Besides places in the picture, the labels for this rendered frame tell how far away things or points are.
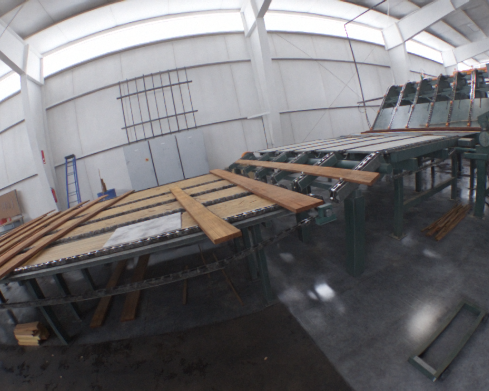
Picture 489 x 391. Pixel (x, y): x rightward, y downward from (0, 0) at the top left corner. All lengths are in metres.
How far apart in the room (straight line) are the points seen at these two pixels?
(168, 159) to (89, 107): 3.39
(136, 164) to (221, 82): 3.82
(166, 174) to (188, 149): 0.98
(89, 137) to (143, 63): 2.98
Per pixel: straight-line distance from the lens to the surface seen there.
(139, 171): 7.00
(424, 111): 6.79
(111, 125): 7.90
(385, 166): 2.06
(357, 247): 2.06
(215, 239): 1.15
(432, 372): 1.55
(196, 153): 6.90
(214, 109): 7.73
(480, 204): 3.60
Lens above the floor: 1.31
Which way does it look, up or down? 13 degrees down
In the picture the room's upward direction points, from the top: 11 degrees counter-clockwise
